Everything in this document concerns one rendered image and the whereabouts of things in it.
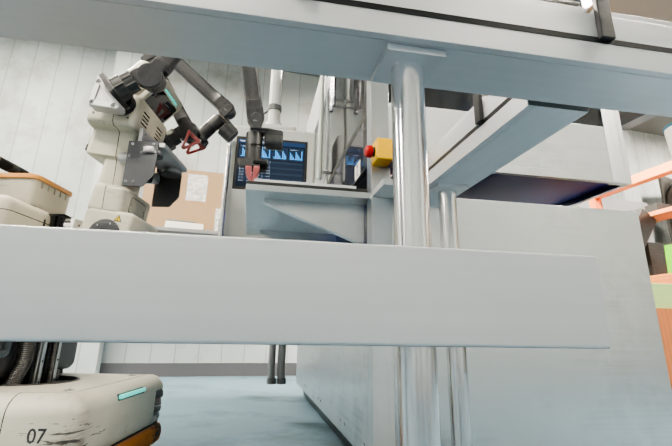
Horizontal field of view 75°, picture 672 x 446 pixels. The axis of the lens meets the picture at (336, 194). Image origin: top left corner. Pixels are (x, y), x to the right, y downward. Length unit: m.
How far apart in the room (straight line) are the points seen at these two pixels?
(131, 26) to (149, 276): 0.35
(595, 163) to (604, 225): 0.24
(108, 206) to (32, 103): 4.06
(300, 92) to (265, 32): 4.97
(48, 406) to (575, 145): 1.83
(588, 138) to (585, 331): 1.32
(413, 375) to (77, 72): 5.36
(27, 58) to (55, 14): 5.15
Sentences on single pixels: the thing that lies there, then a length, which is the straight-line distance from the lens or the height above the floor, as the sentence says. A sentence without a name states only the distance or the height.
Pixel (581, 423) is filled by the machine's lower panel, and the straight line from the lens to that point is 1.69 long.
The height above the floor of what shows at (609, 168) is 1.04.
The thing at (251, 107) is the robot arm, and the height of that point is 1.17.
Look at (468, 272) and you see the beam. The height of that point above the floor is 0.52.
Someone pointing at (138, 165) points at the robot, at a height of 0.96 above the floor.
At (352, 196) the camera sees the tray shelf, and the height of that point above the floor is 0.86.
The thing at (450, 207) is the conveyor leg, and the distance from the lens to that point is 1.27.
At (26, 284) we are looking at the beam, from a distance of 0.57.
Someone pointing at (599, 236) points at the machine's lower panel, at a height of 0.78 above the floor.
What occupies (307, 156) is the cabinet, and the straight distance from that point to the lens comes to 2.53.
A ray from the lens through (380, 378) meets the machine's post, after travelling 1.38.
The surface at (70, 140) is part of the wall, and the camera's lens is 5.35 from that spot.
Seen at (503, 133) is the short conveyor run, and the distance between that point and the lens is 0.99.
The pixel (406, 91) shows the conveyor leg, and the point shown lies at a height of 0.78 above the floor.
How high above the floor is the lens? 0.45
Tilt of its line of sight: 17 degrees up
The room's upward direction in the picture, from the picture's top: 1 degrees clockwise
